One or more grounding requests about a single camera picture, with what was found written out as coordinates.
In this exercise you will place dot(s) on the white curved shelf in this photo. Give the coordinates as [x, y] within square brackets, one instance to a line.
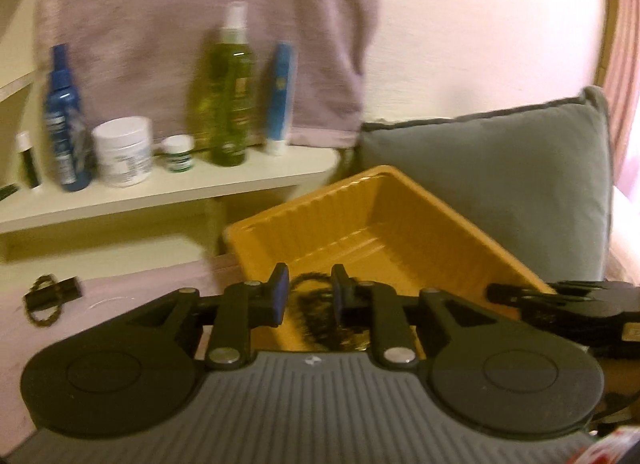
[175, 189]

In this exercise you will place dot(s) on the dark green stick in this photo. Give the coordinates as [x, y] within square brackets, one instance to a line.
[7, 191]

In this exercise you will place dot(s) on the small dark white-capped bottle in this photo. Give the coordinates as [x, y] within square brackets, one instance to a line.
[29, 164]

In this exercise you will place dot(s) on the pale pink bed sheet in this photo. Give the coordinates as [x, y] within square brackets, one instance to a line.
[100, 324]

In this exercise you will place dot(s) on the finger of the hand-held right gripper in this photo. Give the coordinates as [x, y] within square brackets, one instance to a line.
[510, 294]

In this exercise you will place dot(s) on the small black box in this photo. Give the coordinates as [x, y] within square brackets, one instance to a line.
[60, 291]

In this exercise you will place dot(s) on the blue patterned spray bottle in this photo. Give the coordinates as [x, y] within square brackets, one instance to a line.
[65, 129]

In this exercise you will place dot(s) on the grey velvet cushion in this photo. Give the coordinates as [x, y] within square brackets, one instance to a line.
[500, 169]

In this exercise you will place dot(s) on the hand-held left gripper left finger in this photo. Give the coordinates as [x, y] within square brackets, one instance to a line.
[280, 294]

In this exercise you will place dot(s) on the blue and white tube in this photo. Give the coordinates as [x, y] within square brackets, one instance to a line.
[280, 99]

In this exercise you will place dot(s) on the yellow ribbed plastic tray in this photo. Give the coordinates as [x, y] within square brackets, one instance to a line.
[400, 224]

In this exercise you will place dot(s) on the white upper shelf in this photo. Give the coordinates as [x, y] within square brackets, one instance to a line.
[12, 34]

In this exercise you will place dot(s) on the pink curtain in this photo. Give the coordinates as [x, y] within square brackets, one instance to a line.
[622, 69]

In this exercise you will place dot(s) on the small green label jar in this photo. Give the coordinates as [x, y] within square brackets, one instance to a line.
[178, 157]

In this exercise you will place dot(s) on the green spray bottle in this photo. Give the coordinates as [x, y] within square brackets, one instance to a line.
[229, 94]

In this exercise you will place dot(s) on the mauve fleece towel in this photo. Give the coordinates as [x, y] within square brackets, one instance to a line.
[175, 19]

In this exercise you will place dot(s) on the white cream jar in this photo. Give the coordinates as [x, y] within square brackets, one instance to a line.
[122, 154]

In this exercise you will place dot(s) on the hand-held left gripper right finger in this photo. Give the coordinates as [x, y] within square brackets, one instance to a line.
[339, 294]

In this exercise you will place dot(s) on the red and white printed object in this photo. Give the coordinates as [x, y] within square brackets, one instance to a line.
[617, 446]

